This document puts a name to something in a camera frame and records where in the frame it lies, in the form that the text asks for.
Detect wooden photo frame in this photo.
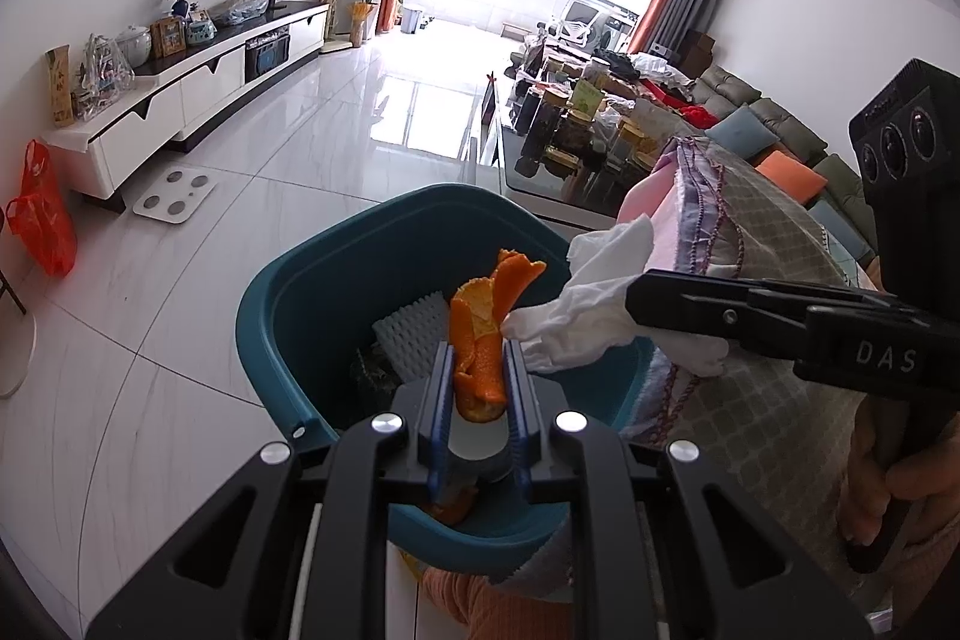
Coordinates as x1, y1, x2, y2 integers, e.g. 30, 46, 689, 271
150, 16, 187, 60

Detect green grey patterned tablecloth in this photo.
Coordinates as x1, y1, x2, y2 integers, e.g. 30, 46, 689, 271
630, 156, 882, 536

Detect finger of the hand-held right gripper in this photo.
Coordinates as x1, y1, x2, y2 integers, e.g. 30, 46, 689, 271
626, 269, 812, 356

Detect green sectional sofa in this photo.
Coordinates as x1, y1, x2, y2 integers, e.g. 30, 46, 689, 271
686, 64, 878, 266

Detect glass coffee table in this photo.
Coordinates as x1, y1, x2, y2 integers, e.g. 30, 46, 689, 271
469, 47, 661, 232

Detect white tissue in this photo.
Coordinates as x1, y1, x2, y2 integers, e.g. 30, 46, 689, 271
501, 214, 730, 378

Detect white foam fruit net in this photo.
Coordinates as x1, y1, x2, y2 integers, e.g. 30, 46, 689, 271
373, 291, 452, 382

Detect small orange peel piece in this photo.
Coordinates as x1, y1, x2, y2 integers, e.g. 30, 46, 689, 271
427, 484, 479, 527

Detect yellow tall box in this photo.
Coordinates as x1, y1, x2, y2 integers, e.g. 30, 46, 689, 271
46, 47, 76, 130

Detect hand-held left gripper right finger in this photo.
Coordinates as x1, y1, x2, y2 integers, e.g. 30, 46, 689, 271
504, 338, 871, 640

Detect red plastic bag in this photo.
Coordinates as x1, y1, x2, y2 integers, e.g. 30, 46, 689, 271
6, 139, 78, 277

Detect clear plastic bag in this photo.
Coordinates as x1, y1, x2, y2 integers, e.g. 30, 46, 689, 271
210, 0, 269, 28

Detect person's right hand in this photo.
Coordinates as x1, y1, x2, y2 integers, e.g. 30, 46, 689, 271
836, 396, 960, 547

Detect white bathroom scale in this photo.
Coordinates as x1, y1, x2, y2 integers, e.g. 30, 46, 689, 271
133, 169, 220, 225

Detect teal plastic waste bin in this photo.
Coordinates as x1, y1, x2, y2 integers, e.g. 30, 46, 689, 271
236, 182, 653, 555

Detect pink trimmed under cloth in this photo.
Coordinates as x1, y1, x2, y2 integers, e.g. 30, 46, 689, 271
616, 136, 751, 453

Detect white black tv cabinet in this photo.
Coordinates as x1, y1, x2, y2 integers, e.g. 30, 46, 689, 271
41, 0, 331, 214

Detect red cloth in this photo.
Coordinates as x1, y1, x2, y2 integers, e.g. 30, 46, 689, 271
660, 100, 717, 127

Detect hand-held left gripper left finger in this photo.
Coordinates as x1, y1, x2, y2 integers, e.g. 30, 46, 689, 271
86, 342, 455, 640

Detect brown cardboard boxes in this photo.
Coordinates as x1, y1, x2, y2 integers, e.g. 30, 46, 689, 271
679, 31, 717, 79

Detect grey blue cushion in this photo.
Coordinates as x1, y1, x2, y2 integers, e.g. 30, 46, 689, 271
705, 104, 781, 155
808, 199, 877, 270

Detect white mesh office chair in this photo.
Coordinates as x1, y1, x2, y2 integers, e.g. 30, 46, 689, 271
555, 1, 601, 45

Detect green carton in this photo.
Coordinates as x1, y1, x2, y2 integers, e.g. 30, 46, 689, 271
568, 79, 605, 116

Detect white cable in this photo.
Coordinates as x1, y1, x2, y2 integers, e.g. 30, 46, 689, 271
0, 312, 38, 399

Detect white lidded jar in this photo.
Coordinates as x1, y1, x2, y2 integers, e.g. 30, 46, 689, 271
114, 25, 155, 69

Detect pile of white clothes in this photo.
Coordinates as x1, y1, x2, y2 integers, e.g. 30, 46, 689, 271
634, 51, 695, 94

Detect orange cushion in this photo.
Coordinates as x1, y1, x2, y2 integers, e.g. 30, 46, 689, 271
754, 150, 827, 205

